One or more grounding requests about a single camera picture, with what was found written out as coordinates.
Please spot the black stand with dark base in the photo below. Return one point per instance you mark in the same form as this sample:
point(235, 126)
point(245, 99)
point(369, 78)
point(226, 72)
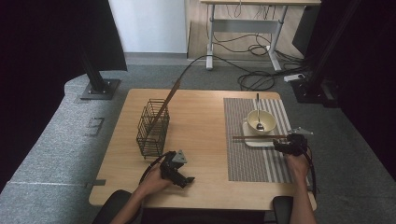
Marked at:
point(314, 90)

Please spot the brown wooden chopstick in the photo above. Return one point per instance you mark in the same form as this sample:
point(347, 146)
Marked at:
point(255, 137)
point(166, 101)

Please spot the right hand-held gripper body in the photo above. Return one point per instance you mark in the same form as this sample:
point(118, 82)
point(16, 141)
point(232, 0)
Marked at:
point(297, 143)

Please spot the grey floor outlet cover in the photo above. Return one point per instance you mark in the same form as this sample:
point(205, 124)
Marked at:
point(95, 126)

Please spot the grey striped placemat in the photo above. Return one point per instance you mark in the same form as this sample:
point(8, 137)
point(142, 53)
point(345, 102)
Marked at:
point(243, 161)

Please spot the white power strip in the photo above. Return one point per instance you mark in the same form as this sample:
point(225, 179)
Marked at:
point(294, 77)

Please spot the person's left hand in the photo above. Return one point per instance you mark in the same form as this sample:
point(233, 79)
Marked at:
point(154, 182)

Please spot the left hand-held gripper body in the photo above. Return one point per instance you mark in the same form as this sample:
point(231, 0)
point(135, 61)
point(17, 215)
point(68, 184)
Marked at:
point(171, 166)

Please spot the white-legged desk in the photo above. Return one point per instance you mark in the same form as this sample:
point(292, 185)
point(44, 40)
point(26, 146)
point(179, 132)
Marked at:
point(246, 25)

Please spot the metal spoon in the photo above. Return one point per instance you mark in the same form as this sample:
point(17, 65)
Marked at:
point(258, 105)

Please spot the person's right hand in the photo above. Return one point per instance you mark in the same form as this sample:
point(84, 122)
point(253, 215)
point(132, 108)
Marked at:
point(297, 166)

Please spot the cream ceramic bowl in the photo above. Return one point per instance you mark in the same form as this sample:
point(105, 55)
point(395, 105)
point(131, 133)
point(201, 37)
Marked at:
point(268, 119)

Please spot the white square plate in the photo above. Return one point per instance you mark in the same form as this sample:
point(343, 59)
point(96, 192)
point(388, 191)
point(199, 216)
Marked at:
point(258, 143)

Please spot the black stand with base plate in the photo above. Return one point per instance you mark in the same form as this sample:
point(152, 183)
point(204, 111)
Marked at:
point(99, 88)

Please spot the black curtain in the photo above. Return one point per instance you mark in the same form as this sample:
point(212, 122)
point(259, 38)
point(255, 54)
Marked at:
point(367, 77)
point(46, 62)

